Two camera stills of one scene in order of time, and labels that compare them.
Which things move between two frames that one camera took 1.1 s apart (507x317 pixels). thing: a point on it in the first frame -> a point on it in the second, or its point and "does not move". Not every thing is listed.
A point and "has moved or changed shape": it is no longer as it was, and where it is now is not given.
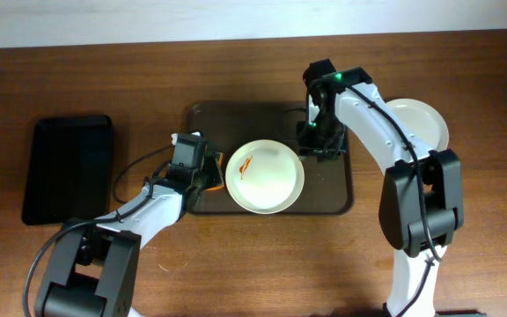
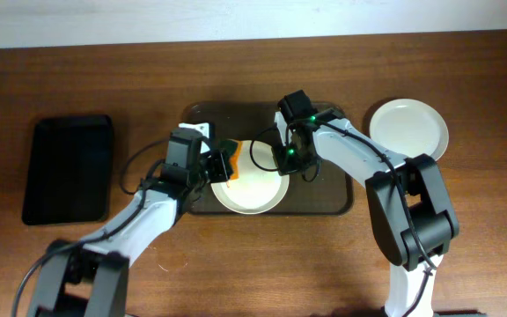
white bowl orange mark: [421, 120] does not move
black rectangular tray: [69, 171] does not move
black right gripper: [324, 150] -> [289, 163]
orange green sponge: [219, 158] -> [230, 150]
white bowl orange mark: [265, 176] has moved or changed shape
